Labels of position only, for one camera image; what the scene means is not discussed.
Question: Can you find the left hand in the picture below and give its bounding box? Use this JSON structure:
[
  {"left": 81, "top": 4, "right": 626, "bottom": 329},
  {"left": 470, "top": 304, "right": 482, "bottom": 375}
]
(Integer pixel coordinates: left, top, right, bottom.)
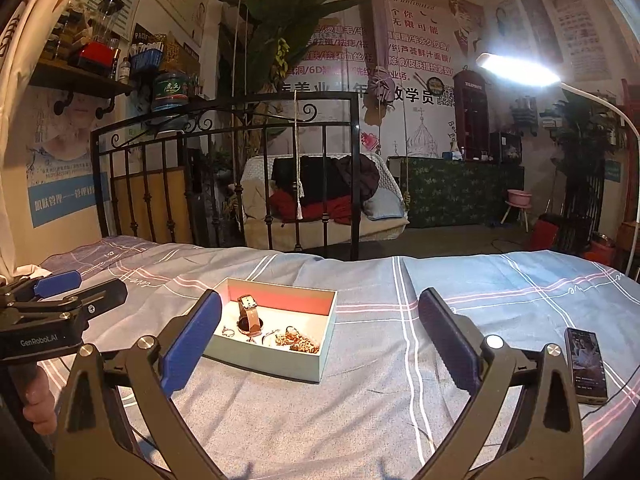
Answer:
[{"left": 23, "top": 366, "right": 58, "bottom": 436}]

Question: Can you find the black smartphone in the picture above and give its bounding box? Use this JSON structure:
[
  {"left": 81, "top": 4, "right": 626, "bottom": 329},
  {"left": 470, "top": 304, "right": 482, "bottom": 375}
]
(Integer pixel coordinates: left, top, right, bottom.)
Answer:
[{"left": 564, "top": 327, "right": 608, "bottom": 405}]

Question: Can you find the striped blue bed sheet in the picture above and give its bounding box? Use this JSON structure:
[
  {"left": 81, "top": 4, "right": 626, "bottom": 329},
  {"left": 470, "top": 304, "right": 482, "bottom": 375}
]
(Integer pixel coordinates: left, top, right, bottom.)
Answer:
[{"left": 43, "top": 236, "right": 639, "bottom": 479}]

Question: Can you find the rose gold wrist watch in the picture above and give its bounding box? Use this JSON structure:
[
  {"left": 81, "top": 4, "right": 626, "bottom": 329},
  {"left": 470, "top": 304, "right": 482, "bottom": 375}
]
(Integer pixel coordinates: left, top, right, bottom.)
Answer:
[{"left": 236, "top": 295, "right": 262, "bottom": 337}]

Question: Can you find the thin gold bangle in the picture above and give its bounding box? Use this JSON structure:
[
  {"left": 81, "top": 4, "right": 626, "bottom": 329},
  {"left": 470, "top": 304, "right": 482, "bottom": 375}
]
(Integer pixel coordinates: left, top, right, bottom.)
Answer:
[{"left": 260, "top": 330, "right": 281, "bottom": 348}]

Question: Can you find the mint box with red lining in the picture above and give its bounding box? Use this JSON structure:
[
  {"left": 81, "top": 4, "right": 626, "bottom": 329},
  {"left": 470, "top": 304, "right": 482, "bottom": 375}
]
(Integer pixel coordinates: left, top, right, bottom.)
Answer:
[{"left": 203, "top": 278, "right": 337, "bottom": 384}]

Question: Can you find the red bucket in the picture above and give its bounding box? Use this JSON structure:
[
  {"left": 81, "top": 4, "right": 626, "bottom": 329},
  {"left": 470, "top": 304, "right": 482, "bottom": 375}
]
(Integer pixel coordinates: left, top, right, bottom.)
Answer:
[{"left": 528, "top": 214, "right": 562, "bottom": 252}]

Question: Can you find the pink stool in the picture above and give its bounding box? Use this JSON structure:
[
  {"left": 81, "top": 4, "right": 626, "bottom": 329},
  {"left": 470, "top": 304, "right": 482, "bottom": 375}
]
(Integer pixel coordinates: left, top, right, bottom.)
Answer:
[{"left": 500, "top": 188, "right": 533, "bottom": 232}]

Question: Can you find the white hanging swing chair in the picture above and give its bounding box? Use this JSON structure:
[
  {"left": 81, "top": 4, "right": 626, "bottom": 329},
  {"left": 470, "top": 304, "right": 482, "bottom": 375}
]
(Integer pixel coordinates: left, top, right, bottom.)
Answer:
[{"left": 241, "top": 153, "right": 409, "bottom": 252}]

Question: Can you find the red cushion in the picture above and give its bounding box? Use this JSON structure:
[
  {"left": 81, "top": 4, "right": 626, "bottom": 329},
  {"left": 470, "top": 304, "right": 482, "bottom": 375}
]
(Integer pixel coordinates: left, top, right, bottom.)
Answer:
[{"left": 268, "top": 190, "right": 352, "bottom": 224}]

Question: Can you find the green potted plant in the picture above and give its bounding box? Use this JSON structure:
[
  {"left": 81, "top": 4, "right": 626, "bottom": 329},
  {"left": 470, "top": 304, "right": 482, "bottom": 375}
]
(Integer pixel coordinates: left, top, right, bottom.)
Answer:
[{"left": 550, "top": 90, "right": 617, "bottom": 256}]

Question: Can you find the red phone booth cabinet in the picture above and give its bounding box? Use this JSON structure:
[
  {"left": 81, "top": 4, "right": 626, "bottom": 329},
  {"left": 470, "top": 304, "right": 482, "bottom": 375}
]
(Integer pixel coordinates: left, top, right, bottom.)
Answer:
[{"left": 454, "top": 70, "right": 489, "bottom": 160}]

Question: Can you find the white floor lamp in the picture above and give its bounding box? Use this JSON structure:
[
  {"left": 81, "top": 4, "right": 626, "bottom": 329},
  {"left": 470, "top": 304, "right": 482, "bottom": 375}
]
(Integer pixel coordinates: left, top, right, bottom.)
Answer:
[{"left": 476, "top": 53, "right": 639, "bottom": 256}]

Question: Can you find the gold chain pile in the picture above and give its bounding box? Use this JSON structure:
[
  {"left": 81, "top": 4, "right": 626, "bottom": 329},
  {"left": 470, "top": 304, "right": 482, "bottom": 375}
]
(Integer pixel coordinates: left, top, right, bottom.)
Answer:
[{"left": 274, "top": 325, "right": 321, "bottom": 356}]

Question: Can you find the wooden wall shelf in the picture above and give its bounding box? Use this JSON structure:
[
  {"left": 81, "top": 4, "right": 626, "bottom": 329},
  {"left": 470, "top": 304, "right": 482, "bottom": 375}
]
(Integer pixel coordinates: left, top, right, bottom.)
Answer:
[{"left": 29, "top": 58, "right": 134, "bottom": 119}]

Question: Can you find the black iron bed frame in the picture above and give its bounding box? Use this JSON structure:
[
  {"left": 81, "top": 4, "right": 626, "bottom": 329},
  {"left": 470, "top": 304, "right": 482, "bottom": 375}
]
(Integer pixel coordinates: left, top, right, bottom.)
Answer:
[{"left": 89, "top": 91, "right": 361, "bottom": 261}]

